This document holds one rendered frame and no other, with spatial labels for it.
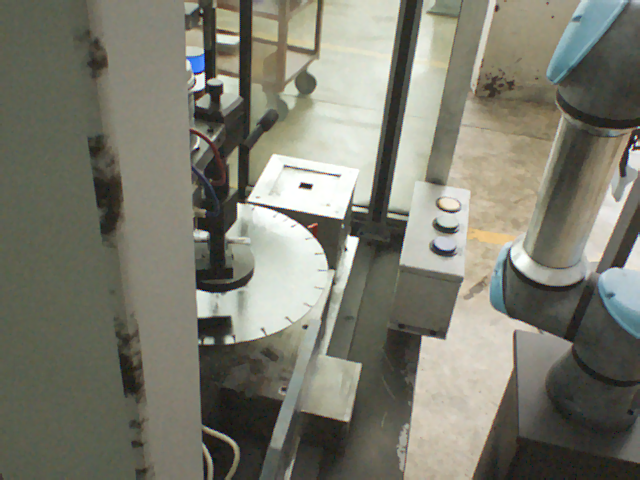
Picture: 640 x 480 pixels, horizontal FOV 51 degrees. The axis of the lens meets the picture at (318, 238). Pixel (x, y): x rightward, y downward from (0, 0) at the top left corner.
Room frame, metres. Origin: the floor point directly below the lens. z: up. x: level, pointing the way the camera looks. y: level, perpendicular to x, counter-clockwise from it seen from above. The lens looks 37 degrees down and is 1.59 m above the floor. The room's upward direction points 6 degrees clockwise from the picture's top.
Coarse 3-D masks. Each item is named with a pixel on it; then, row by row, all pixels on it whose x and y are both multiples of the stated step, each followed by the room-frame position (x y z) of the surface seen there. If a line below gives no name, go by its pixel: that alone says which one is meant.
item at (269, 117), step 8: (264, 112) 0.74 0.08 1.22; (272, 112) 0.74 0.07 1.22; (256, 120) 0.73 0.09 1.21; (264, 120) 0.72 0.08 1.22; (272, 120) 0.73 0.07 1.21; (256, 128) 0.71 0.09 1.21; (264, 128) 0.72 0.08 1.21; (248, 136) 0.70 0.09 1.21; (256, 136) 0.70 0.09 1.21; (248, 144) 0.68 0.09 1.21; (248, 152) 0.68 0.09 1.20
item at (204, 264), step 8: (216, 240) 0.68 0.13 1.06; (224, 240) 0.69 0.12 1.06; (216, 248) 0.68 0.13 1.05; (224, 248) 0.69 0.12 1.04; (216, 256) 0.68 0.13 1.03; (224, 256) 0.69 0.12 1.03; (200, 264) 0.68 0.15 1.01; (208, 264) 0.69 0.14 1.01; (216, 264) 0.68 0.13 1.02; (224, 264) 0.69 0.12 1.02; (232, 264) 0.69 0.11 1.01; (200, 272) 0.67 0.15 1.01; (208, 272) 0.68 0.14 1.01; (216, 272) 0.68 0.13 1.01; (224, 272) 0.68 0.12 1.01; (232, 272) 0.68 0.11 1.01; (200, 280) 0.67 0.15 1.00; (208, 280) 0.68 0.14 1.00
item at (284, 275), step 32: (256, 224) 0.88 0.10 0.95; (288, 224) 0.88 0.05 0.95; (256, 256) 0.79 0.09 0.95; (288, 256) 0.80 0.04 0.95; (320, 256) 0.81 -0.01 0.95; (224, 288) 0.71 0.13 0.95; (256, 288) 0.72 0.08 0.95; (288, 288) 0.73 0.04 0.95; (320, 288) 0.74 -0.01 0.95; (224, 320) 0.65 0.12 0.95; (256, 320) 0.66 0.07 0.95
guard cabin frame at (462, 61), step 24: (240, 0) 1.23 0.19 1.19; (480, 0) 1.15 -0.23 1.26; (240, 24) 1.23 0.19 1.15; (480, 24) 1.15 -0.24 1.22; (240, 48) 1.23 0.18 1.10; (456, 48) 1.16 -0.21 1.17; (240, 72) 1.23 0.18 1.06; (456, 72) 1.16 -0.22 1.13; (456, 96) 1.16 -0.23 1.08; (456, 120) 1.15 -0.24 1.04; (240, 144) 1.23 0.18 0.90; (456, 144) 1.15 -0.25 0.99; (240, 168) 1.23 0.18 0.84; (432, 168) 1.16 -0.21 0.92; (240, 192) 1.23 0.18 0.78; (360, 216) 1.18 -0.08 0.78
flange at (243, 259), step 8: (200, 248) 0.79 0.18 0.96; (232, 248) 0.78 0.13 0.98; (240, 248) 0.80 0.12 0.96; (248, 248) 0.80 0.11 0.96; (200, 256) 0.77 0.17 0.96; (208, 256) 0.75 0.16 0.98; (232, 256) 0.76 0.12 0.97; (240, 256) 0.78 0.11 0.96; (248, 256) 0.78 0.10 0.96; (240, 264) 0.76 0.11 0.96; (248, 264) 0.76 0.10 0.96; (240, 272) 0.74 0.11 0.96; (248, 272) 0.74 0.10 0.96; (216, 280) 0.72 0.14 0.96; (224, 280) 0.72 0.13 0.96; (232, 280) 0.72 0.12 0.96; (240, 280) 0.73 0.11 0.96
